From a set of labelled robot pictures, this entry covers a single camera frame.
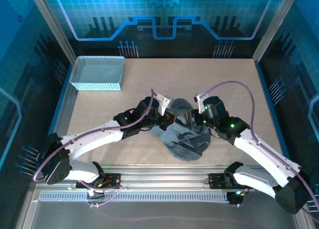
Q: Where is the aluminium frame post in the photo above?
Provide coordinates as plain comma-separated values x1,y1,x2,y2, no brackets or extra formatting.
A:
252,0,301,64
26,0,77,63

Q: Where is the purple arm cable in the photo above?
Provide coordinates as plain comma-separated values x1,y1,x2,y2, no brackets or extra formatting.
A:
199,80,319,216
33,89,160,209

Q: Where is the black controller box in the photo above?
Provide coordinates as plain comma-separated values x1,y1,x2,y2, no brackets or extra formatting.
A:
226,190,250,207

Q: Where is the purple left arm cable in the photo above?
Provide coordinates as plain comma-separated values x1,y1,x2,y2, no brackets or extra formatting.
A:
33,89,160,209

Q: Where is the grey t-shirt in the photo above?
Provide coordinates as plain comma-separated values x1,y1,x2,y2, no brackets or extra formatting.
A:
149,98,212,162

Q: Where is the light blue plastic basket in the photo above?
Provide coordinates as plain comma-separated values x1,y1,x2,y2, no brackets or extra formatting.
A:
69,55,126,92

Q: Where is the grey metal front plate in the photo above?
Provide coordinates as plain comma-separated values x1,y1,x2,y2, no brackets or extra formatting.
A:
17,201,300,229

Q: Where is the slotted grey cable duct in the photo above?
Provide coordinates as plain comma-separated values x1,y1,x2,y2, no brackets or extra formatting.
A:
39,191,230,203

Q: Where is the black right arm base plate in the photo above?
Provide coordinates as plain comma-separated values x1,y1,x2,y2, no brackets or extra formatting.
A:
208,173,228,190

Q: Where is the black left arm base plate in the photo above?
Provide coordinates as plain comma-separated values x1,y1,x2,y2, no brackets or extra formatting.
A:
76,173,122,190

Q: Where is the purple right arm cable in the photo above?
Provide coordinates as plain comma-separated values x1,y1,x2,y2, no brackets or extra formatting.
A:
199,80,319,216

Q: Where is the aluminium mounting rail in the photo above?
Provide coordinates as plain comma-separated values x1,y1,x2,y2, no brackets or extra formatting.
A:
32,164,300,190

